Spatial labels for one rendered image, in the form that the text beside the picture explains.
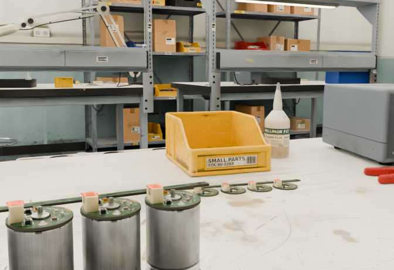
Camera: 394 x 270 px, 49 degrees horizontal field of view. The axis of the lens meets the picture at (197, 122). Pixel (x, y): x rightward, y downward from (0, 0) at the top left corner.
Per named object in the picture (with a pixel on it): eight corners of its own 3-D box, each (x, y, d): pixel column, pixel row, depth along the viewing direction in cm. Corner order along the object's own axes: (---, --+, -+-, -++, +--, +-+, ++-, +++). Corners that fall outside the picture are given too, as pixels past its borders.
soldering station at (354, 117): (464, 164, 54) (470, 88, 53) (381, 168, 52) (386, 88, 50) (387, 143, 69) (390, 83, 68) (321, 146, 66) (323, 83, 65)
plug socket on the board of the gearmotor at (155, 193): (169, 202, 19) (169, 187, 19) (150, 204, 18) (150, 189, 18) (162, 197, 19) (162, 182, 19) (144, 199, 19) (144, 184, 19)
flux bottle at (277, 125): (262, 157, 58) (264, 82, 56) (265, 152, 61) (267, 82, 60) (288, 159, 57) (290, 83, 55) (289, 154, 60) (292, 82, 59)
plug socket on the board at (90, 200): (105, 211, 18) (104, 195, 17) (84, 214, 17) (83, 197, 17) (100, 205, 18) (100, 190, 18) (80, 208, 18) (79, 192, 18)
